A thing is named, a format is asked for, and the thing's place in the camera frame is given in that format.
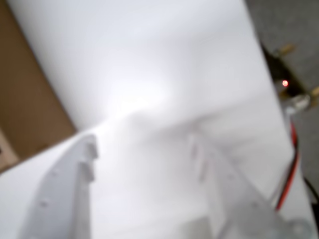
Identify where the brown cardboard box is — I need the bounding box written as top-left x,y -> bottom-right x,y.
0,0 -> 77,174

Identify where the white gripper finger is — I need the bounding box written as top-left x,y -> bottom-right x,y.
14,134 -> 99,239

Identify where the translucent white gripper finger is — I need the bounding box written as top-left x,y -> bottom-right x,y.
188,133 -> 317,239

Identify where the red black white base cable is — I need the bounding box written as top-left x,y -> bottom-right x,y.
275,113 -> 300,212

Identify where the black curved tube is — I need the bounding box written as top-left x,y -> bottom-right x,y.
303,178 -> 319,207

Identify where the circuit board with brass standoffs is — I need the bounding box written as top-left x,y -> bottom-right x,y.
260,43 -> 319,113

